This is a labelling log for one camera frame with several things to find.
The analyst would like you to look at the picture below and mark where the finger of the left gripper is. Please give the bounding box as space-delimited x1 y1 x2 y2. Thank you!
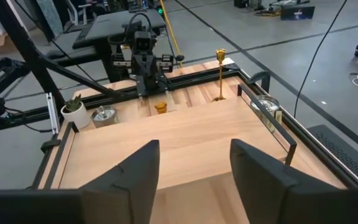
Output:
153 73 172 100
135 77 152 105

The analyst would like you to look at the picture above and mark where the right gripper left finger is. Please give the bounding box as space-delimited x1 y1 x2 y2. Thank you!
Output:
0 139 160 224

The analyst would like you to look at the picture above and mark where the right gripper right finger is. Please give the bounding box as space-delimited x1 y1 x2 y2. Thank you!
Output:
230 139 358 224

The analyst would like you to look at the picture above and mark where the tall brass candlestick holder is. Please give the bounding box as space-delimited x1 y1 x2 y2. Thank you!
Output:
213 48 228 103

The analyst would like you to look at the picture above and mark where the amber ribbed glass candle holder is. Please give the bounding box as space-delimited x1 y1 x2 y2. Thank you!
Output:
154 101 168 115

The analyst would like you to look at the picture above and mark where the silver candle tin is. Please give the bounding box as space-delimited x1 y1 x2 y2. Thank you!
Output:
91 105 119 129
249 95 282 133

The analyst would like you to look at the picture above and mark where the succulent in white pot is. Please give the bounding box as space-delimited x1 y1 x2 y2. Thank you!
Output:
60 93 92 130

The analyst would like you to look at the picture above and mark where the white office chair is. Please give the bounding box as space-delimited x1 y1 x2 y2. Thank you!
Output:
63 0 94 27

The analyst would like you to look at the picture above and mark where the black equipment case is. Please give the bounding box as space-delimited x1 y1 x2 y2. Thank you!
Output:
280 3 316 21

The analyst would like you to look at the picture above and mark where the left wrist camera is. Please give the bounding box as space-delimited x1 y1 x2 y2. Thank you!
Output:
134 30 152 54

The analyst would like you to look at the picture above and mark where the yellow cord with black knob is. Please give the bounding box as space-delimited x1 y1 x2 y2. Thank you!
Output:
158 0 186 68

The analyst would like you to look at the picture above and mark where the black aluminium rig frame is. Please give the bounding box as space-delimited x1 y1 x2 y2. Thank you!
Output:
0 0 358 190

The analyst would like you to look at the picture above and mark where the white metal bracket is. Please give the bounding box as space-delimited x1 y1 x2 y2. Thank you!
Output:
45 92 61 135

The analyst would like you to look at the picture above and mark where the black hanging cable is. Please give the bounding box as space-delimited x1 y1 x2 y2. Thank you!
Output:
293 0 349 119

